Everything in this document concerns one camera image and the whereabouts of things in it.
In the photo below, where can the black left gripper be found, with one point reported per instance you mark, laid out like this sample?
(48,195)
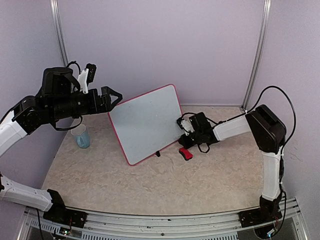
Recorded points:
(104,100)

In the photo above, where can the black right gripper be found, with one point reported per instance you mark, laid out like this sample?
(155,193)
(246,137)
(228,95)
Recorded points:
(184,141)

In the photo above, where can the red black whiteboard eraser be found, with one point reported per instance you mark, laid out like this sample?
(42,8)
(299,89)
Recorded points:
(185,154)

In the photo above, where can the pink framed whiteboard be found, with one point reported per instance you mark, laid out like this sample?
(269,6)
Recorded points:
(146,124)

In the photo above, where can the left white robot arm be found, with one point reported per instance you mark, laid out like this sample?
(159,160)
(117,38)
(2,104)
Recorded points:
(61,96)

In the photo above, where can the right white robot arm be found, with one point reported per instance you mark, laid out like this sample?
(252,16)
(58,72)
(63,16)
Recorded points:
(264,127)

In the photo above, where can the light blue ceramic mug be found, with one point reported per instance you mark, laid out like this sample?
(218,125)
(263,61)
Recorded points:
(81,136)

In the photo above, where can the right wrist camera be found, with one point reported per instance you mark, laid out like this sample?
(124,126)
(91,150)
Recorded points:
(185,125)

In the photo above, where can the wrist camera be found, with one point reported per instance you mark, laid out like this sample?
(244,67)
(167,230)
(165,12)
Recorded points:
(185,125)
(86,77)

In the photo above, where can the wire whiteboard easel stand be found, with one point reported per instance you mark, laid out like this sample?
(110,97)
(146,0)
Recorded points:
(157,153)

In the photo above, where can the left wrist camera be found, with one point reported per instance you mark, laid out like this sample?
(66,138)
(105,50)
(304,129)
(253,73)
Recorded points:
(86,77)

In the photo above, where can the right aluminium frame post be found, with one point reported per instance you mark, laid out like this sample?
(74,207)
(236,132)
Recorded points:
(258,52)

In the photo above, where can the aluminium frame post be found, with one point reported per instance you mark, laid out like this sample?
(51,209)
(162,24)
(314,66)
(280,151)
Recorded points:
(258,52)
(59,31)

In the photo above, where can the left aluminium frame post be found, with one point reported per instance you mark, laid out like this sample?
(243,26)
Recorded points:
(59,31)

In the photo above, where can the front aluminium rail base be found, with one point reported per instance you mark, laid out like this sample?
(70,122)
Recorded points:
(112,226)

